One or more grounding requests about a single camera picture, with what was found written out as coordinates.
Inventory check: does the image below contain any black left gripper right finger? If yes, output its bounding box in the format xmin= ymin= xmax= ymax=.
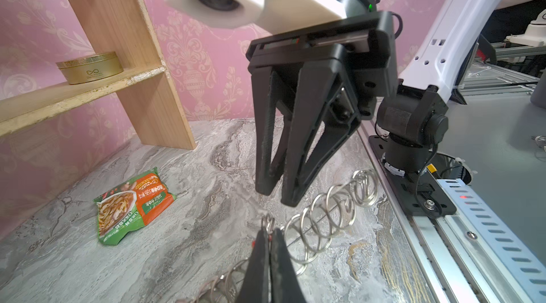
xmin=270 ymin=228 xmax=307 ymax=303

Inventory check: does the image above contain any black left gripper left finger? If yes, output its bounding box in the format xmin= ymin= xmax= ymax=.
xmin=236 ymin=229 xmax=270 ymax=303

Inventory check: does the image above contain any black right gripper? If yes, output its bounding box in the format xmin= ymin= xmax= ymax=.
xmin=245 ymin=11 xmax=398 ymax=207

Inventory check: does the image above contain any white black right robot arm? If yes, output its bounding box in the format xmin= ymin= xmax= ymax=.
xmin=246 ymin=0 xmax=502 ymax=207

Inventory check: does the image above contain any green orange noodle packet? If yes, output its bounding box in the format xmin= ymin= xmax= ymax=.
xmin=93 ymin=167 xmax=176 ymax=246

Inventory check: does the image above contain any red-lidded gold tin can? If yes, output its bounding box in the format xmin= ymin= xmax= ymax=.
xmin=56 ymin=52 xmax=124 ymax=85

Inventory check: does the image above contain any wooden two-tier shelf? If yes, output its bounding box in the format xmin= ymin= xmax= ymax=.
xmin=1 ymin=0 xmax=196 ymax=149

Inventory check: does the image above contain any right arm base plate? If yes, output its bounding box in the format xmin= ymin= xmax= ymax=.
xmin=368 ymin=135 xmax=457 ymax=219

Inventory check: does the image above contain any aluminium front rail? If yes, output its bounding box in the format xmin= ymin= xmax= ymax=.
xmin=358 ymin=122 xmax=545 ymax=302

